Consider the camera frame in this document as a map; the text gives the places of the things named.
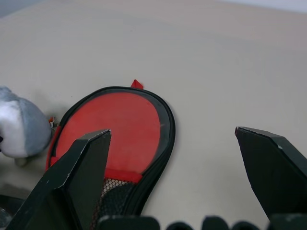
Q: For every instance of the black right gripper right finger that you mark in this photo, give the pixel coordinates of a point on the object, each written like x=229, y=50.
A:
x=271, y=167

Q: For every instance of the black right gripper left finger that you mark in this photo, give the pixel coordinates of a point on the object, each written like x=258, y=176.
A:
x=72, y=182

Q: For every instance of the red table tennis paddle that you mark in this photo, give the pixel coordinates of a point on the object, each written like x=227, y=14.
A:
x=129, y=124

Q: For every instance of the grey white plush toy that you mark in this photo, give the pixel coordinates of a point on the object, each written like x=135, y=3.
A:
x=21, y=124

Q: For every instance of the black paddle case red lining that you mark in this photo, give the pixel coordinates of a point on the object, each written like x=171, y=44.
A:
x=153, y=172

